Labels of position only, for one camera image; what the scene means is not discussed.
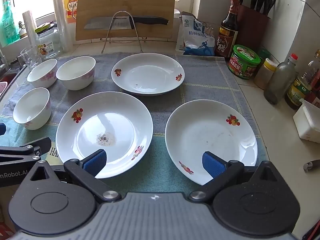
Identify green dish soap bottle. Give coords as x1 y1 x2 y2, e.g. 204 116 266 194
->
0 1 20 47

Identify glass jar yellow lid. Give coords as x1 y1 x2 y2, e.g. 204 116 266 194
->
34 22 63 59

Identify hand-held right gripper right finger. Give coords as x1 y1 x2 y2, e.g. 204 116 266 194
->
188 151 282 202

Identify clear glass cup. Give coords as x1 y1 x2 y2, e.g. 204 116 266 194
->
20 46 42 70

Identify white plastic box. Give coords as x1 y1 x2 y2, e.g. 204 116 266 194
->
293 99 320 144

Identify white bowl pink flowers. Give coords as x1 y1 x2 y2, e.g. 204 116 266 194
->
27 58 58 89
12 87 52 131
55 56 96 91

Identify white blue salt bag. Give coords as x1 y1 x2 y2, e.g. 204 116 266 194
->
175 11 216 57

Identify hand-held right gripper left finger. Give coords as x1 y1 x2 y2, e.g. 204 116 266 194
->
30 149 122 204

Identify dark green lid container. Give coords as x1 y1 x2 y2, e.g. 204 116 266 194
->
257 48 272 62

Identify tall clear wrap roll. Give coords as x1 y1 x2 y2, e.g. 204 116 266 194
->
52 0 73 53

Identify white floral plate grey residue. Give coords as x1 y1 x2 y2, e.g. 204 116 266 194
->
55 91 154 179

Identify grey bottle red cap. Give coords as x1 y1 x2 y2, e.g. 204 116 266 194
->
264 53 299 105

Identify short white bag roll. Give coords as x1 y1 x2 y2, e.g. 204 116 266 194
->
22 10 38 53

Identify white floral plate small specks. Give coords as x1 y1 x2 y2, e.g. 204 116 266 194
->
111 52 185 97

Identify yellow cooking oil bottle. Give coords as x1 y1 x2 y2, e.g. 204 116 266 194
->
284 50 320 110

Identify brown knife block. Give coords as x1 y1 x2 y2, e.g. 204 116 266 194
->
234 4 271 53

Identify green lid sauce tub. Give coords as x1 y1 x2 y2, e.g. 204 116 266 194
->
228 44 261 80

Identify dark vinegar bottle red cap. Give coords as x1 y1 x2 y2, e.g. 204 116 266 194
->
214 0 239 58

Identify black handled kitchen knife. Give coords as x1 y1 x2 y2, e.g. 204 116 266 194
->
84 16 170 30

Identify yellow lid spice jar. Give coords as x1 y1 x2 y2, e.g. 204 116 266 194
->
254 58 278 90

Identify metal wire rack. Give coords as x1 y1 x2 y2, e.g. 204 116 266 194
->
100 10 147 54

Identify orange cooking wine bottle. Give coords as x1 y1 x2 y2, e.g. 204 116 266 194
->
62 0 83 25

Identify steel sink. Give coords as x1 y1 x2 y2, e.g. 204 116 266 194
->
0 62 28 100

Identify grey teal checked towel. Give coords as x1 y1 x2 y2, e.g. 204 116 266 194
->
0 52 269 198

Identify black kitchen scissors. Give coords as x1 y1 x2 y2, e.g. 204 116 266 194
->
264 0 277 16

